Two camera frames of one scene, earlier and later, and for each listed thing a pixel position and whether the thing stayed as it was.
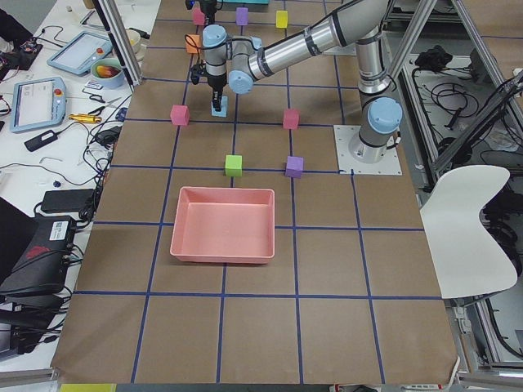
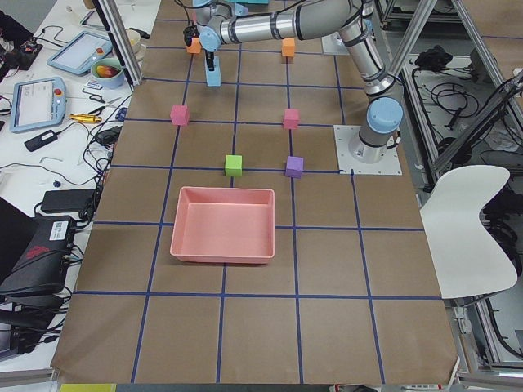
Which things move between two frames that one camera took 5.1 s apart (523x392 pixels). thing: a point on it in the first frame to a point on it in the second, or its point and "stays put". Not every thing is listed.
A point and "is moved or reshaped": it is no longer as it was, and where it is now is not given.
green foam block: (234, 165) stays put
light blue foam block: (224, 108) is moved or reshaped
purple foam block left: (294, 167) stays put
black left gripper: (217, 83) to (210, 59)
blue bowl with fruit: (107, 72) stays put
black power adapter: (69, 200) stays put
